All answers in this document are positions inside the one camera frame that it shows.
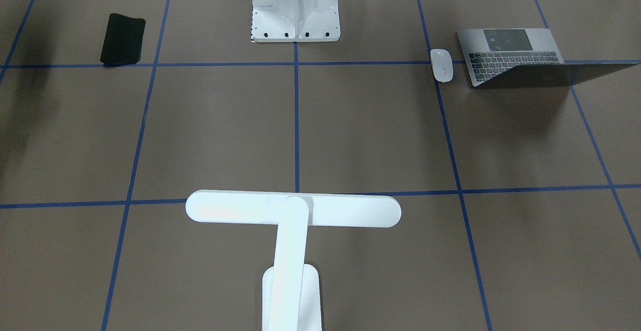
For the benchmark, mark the grey laptop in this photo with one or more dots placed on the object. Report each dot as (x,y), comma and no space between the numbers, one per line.
(525,58)

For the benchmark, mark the white desk lamp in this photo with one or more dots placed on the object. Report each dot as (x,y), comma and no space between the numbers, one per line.
(291,292)

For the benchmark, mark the white computer mouse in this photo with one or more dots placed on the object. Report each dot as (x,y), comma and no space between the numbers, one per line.
(441,65)

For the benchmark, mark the black mouse pad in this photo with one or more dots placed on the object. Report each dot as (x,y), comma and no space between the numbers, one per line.
(122,45)

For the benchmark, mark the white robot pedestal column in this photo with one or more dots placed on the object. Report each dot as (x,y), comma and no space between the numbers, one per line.
(295,21)

